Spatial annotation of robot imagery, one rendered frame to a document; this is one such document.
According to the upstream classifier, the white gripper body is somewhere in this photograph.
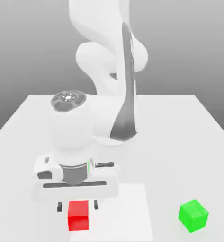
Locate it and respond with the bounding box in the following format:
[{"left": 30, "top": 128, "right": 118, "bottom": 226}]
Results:
[{"left": 31, "top": 177, "right": 120, "bottom": 202}]

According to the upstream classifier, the small red cube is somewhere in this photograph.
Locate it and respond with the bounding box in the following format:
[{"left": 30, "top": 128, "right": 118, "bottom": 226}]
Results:
[{"left": 67, "top": 200, "right": 90, "bottom": 232}]

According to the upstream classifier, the small green cube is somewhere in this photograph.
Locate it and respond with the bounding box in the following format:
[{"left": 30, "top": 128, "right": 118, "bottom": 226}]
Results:
[{"left": 178, "top": 199, "right": 209, "bottom": 233}]

